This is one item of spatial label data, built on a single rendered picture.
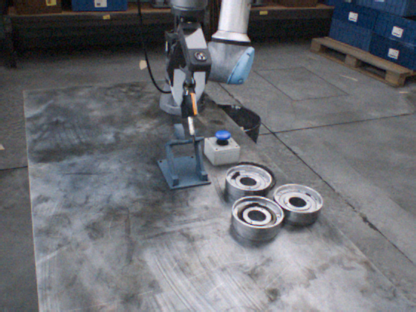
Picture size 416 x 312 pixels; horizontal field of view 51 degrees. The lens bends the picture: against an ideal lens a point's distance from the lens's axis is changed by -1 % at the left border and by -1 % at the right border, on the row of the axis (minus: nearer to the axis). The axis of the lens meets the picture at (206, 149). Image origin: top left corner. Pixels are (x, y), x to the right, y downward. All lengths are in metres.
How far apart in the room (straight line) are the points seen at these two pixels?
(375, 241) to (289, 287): 1.52
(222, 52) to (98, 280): 0.75
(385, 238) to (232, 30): 1.43
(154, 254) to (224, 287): 0.15
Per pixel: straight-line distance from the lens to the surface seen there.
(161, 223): 0.92
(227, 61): 1.28
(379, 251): 2.26
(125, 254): 0.85
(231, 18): 1.29
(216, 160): 1.10
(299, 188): 1.01
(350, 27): 5.02
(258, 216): 0.94
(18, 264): 2.07
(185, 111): 0.95
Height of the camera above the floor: 1.38
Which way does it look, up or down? 29 degrees down
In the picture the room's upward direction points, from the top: 4 degrees clockwise
